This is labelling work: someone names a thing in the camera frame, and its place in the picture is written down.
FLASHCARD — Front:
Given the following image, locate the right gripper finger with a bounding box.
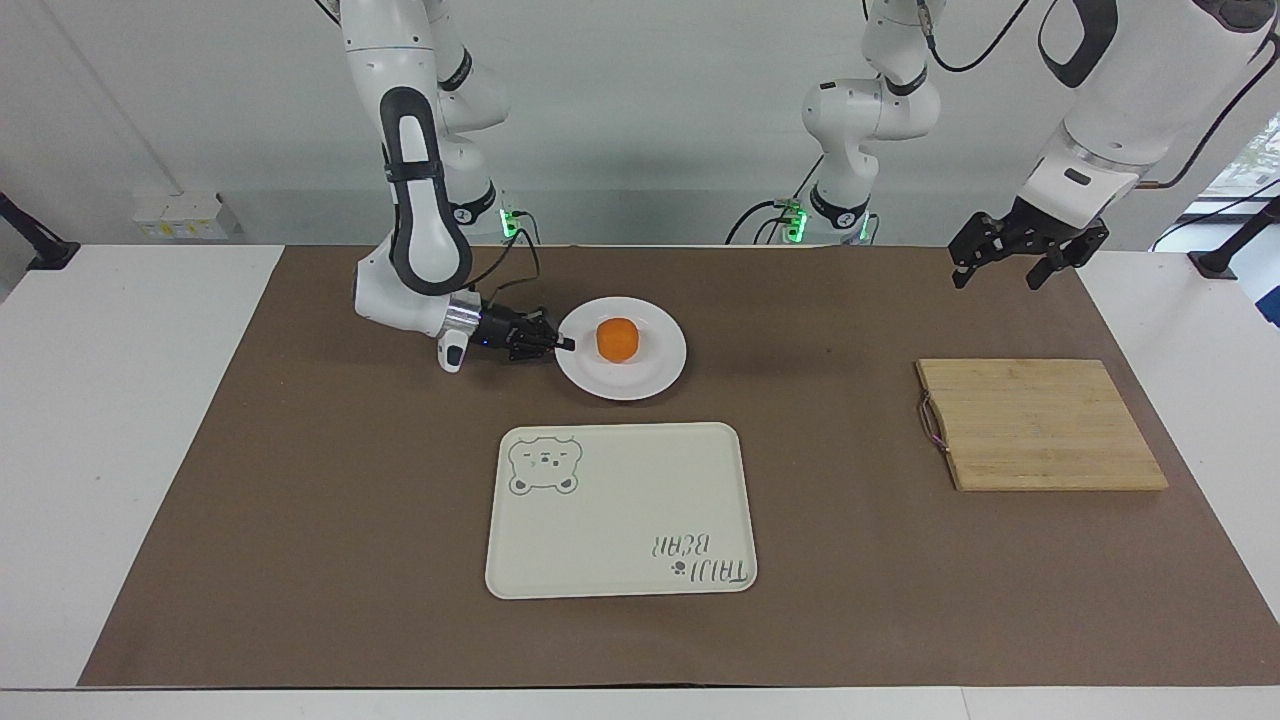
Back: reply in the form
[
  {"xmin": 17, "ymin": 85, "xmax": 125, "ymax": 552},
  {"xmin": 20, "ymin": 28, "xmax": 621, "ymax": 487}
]
[
  {"xmin": 506, "ymin": 337, "xmax": 577, "ymax": 364},
  {"xmin": 506, "ymin": 307, "xmax": 577, "ymax": 350}
]

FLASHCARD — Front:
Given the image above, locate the cream tray with bear print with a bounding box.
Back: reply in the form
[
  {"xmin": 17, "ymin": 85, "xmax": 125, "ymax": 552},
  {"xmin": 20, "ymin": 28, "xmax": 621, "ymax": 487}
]
[{"xmin": 484, "ymin": 421, "xmax": 759, "ymax": 601}]

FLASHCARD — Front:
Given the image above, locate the bamboo cutting board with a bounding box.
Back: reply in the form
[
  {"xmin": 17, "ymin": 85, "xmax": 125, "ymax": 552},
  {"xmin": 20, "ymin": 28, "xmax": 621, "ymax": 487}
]
[{"xmin": 915, "ymin": 358, "xmax": 1170, "ymax": 493}]

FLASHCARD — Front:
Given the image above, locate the black cable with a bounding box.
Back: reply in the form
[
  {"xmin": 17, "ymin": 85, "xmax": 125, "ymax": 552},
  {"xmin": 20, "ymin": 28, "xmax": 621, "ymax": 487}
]
[
  {"xmin": 920, "ymin": 0, "xmax": 1032, "ymax": 74},
  {"xmin": 468, "ymin": 209, "xmax": 544, "ymax": 319},
  {"xmin": 1138, "ymin": 45, "xmax": 1280, "ymax": 189},
  {"xmin": 724, "ymin": 153, "xmax": 829, "ymax": 247}
]

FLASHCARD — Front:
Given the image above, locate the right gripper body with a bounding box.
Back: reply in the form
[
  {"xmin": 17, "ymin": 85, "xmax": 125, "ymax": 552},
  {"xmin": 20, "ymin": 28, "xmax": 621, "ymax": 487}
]
[{"xmin": 472, "ymin": 304, "xmax": 518, "ymax": 354}]

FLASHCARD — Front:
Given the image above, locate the white round plate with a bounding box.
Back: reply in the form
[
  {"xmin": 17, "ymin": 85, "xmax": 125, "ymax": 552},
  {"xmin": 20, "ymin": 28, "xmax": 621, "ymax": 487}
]
[{"xmin": 555, "ymin": 296, "xmax": 689, "ymax": 403}]

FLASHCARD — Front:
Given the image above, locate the orange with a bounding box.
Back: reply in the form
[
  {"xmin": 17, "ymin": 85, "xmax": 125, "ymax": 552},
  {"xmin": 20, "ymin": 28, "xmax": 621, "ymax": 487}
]
[{"xmin": 596, "ymin": 317, "xmax": 641, "ymax": 364}]

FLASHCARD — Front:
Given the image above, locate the black stand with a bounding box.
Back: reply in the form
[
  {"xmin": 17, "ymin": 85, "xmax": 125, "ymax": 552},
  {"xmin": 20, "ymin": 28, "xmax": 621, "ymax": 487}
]
[
  {"xmin": 1187, "ymin": 195, "xmax": 1280, "ymax": 282},
  {"xmin": 0, "ymin": 190, "xmax": 82, "ymax": 272}
]

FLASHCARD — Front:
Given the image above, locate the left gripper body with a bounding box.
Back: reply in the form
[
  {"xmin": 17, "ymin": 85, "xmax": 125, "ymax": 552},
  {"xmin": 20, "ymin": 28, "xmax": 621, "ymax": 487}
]
[{"xmin": 985, "ymin": 196, "xmax": 1089, "ymax": 253}]

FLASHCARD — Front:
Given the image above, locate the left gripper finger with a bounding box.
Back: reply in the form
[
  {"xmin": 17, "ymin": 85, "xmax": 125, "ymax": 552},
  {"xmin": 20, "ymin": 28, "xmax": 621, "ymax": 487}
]
[
  {"xmin": 948, "ymin": 211, "xmax": 1017, "ymax": 291},
  {"xmin": 1026, "ymin": 220, "xmax": 1110, "ymax": 292}
]

